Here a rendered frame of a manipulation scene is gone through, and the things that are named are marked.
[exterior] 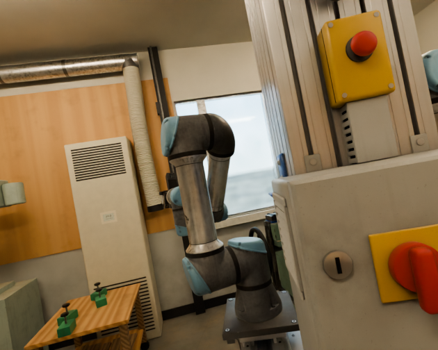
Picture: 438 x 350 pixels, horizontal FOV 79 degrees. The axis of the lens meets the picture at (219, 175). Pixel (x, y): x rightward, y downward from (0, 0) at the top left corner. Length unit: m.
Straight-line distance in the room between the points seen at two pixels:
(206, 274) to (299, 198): 0.55
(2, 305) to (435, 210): 2.54
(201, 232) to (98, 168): 1.86
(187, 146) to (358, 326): 0.59
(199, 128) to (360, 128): 0.46
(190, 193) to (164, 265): 2.12
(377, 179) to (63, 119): 2.89
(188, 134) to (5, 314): 2.12
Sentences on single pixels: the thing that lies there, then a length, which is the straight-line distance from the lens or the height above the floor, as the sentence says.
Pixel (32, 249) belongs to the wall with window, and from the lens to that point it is 3.09.
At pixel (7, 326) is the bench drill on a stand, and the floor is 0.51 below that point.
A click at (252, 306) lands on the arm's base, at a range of 0.89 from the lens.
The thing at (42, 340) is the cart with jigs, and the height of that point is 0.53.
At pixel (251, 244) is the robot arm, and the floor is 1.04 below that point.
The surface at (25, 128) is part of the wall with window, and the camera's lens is 3.13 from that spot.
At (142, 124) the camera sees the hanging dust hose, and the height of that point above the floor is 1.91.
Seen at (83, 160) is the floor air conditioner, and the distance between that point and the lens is 2.59.
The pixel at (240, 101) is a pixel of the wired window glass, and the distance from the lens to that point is 3.07.
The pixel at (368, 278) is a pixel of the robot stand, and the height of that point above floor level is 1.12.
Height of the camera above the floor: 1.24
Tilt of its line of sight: 1 degrees up
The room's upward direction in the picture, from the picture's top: 11 degrees counter-clockwise
